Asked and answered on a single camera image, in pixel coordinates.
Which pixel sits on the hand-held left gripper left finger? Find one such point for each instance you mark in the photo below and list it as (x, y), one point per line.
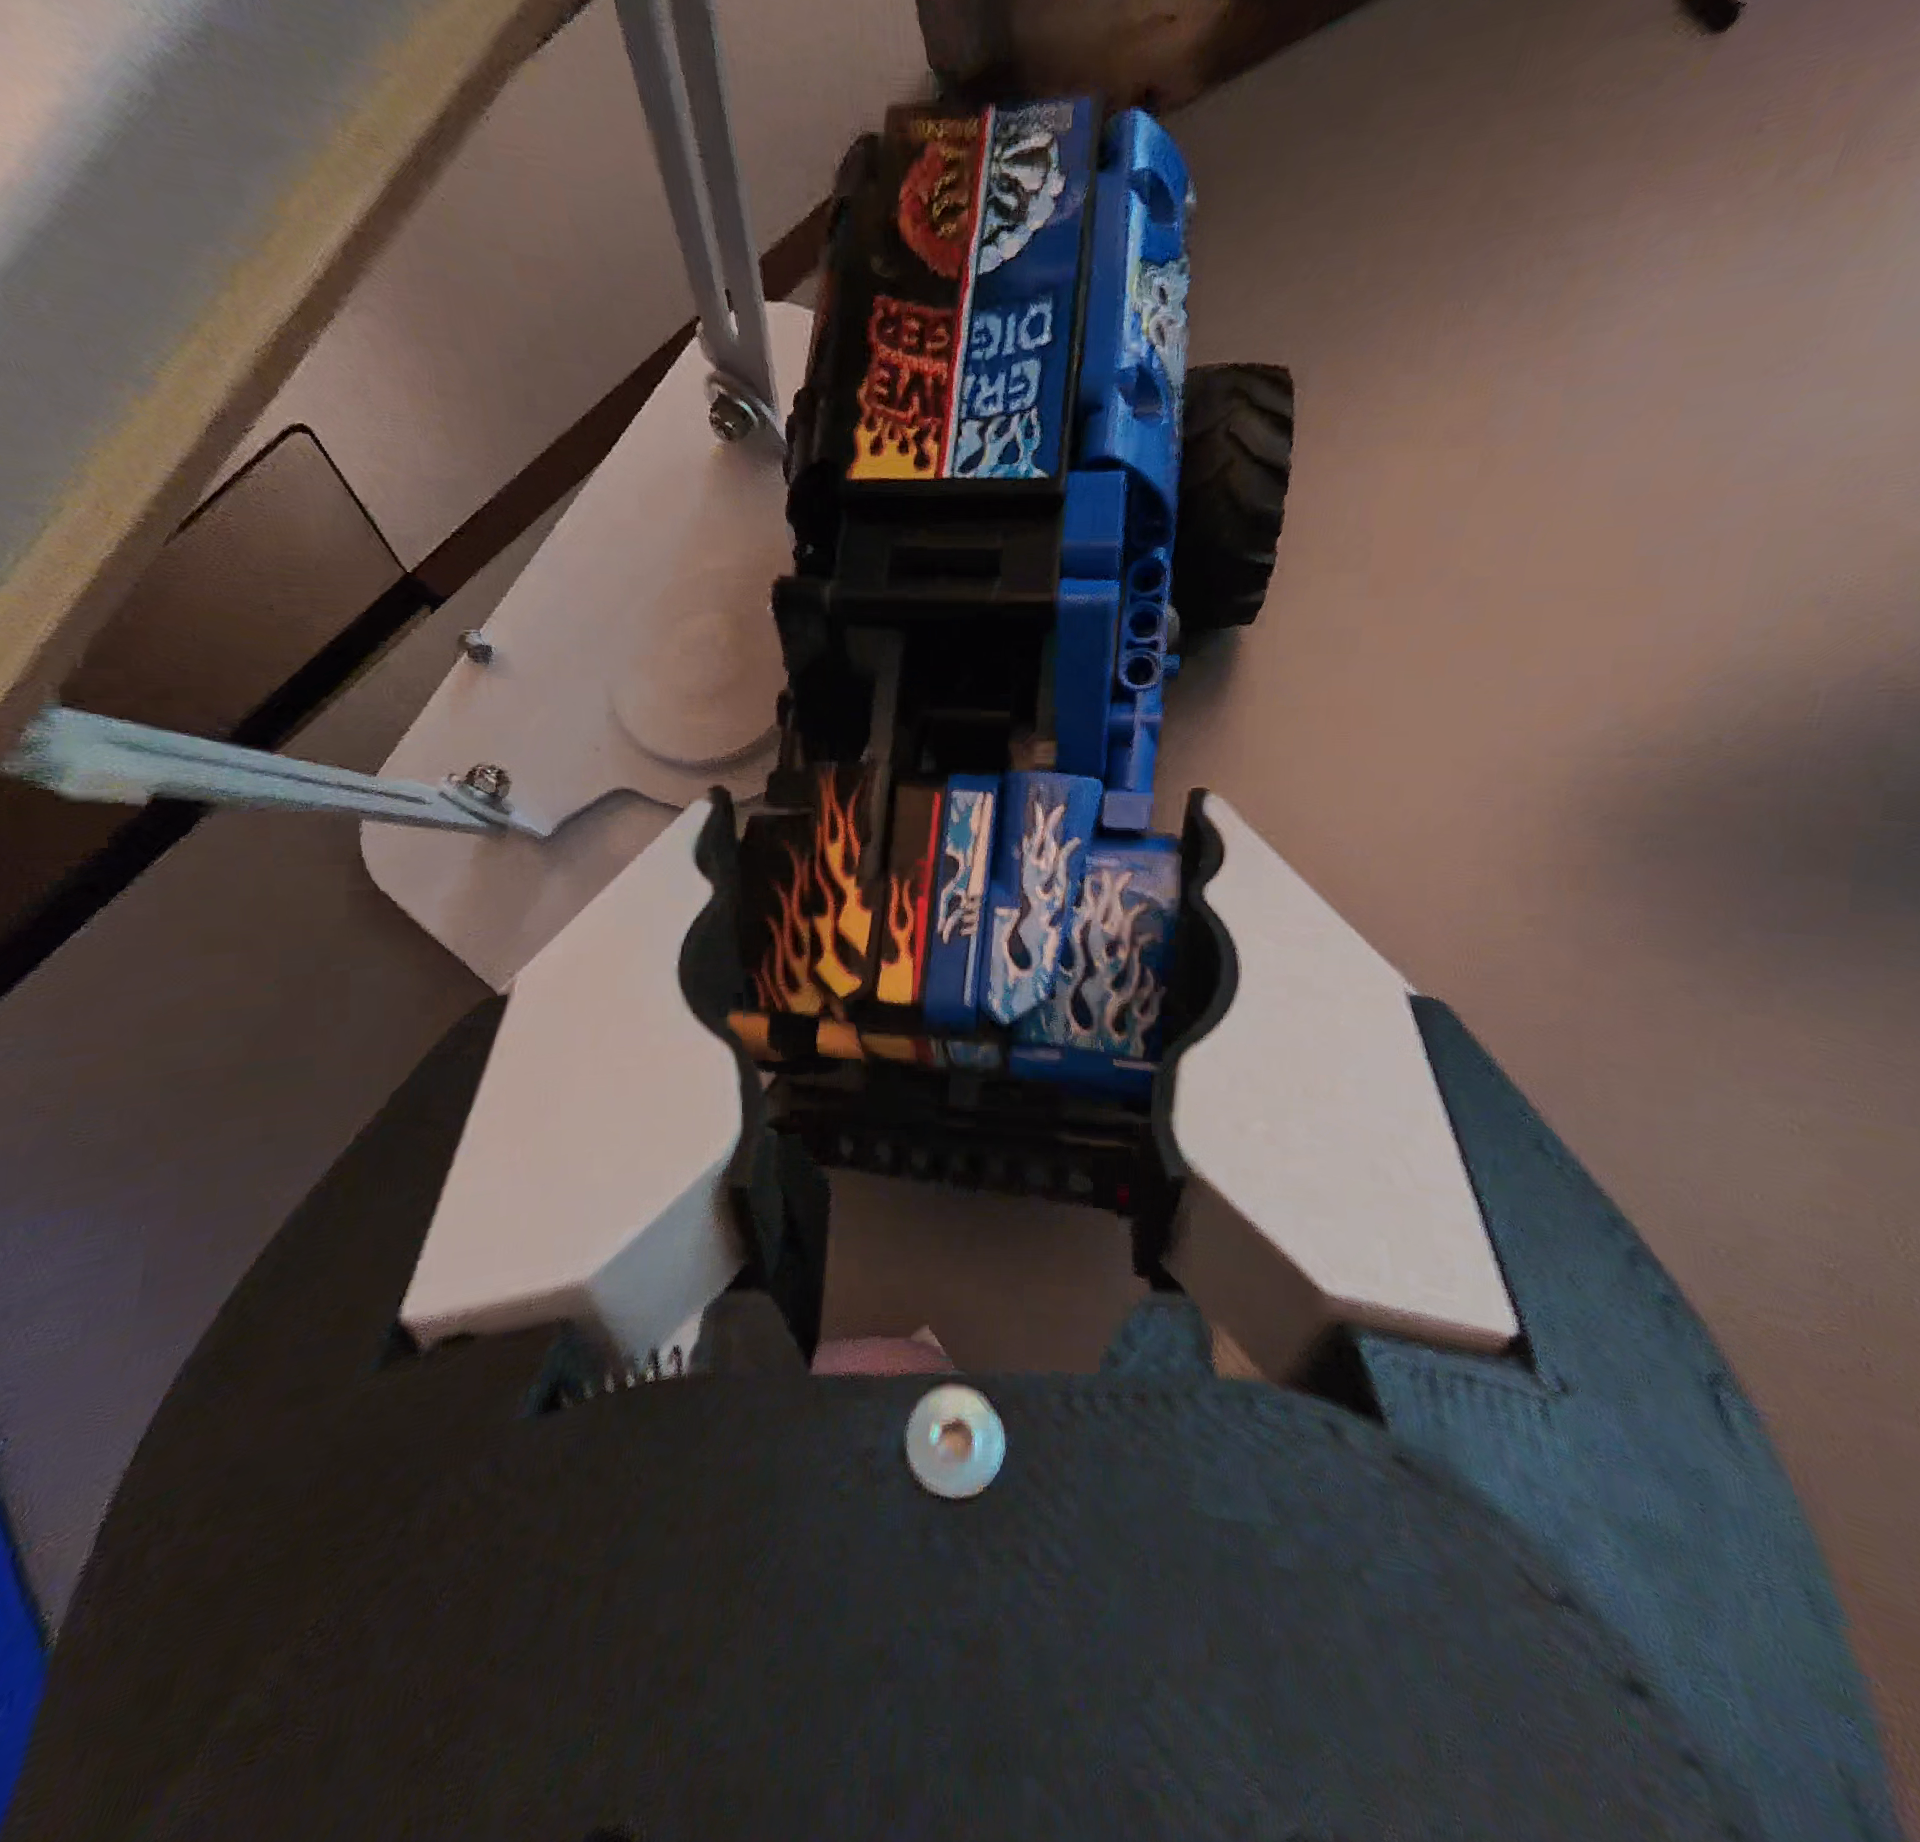
(601, 1123)

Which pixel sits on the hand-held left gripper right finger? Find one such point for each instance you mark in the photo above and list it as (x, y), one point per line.
(1320, 1123)

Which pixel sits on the brick-built monster truck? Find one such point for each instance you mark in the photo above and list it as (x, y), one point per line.
(975, 598)

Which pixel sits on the grey desk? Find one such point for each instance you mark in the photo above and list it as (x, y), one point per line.
(1575, 523)

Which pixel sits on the white book stand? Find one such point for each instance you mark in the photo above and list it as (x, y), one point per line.
(525, 672)

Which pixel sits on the monster truck toy box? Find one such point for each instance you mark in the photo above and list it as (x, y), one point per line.
(1081, 11)

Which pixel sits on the small black pin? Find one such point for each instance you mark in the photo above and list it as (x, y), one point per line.
(1710, 1)

